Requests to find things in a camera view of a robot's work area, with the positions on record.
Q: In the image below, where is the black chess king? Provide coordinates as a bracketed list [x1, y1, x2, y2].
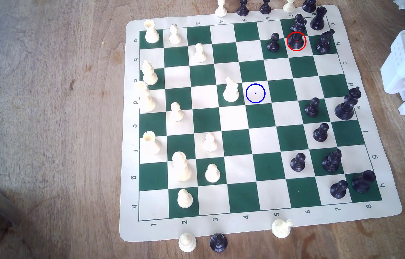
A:
[334, 86, 363, 121]

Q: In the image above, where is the black chess knight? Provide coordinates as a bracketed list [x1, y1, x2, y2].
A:
[290, 14, 307, 33]
[315, 29, 336, 55]

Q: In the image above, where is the white chess king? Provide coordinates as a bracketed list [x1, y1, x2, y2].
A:
[172, 151, 192, 182]

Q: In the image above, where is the green and white chess mat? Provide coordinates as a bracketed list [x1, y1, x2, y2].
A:
[119, 4, 403, 242]

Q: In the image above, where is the white chess queen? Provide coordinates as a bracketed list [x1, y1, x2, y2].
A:
[136, 81, 157, 113]

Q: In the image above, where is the black chess bishop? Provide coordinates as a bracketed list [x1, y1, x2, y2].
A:
[288, 31, 306, 50]
[321, 149, 343, 173]

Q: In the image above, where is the white chess rook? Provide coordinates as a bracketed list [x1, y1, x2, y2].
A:
[142, 131, 162, 155]
[144, 19, 161, 44]

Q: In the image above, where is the black chess rook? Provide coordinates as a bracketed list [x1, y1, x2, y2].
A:
[351, 170, 377, 194]
[310, 6, 327, 31]

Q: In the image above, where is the white chess knight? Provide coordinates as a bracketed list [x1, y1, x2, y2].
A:
[222, 77, 240, 103]
[271, 218, 294, 239]

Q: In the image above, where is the white chess bishop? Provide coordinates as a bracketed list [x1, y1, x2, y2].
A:
[214, 0, 228, 18]
[142, 60, 159, 86]

